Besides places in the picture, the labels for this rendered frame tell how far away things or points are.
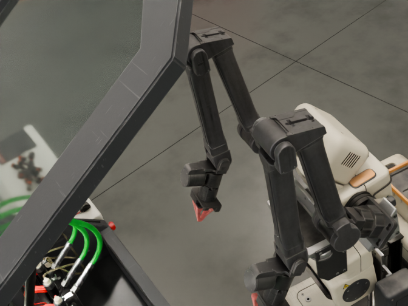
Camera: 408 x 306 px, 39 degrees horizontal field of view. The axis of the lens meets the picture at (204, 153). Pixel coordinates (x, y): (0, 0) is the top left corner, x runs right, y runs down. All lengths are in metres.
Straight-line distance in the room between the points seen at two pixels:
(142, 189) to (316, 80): 1.41
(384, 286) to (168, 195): 1.75
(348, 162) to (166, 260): 1.74
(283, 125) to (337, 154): 0.35
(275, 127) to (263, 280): 0.44
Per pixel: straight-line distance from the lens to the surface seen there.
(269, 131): 1.16
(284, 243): 1.38
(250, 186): 3.33
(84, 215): 2.06
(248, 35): 4.61
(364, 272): 1.94
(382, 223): 1.53
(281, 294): 1.52
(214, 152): 1.68
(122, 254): 1.93
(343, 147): 1.49
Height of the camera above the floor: 2.38
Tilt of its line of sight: 41 degrees down
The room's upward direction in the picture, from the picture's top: 15 degrees counter-clockwise
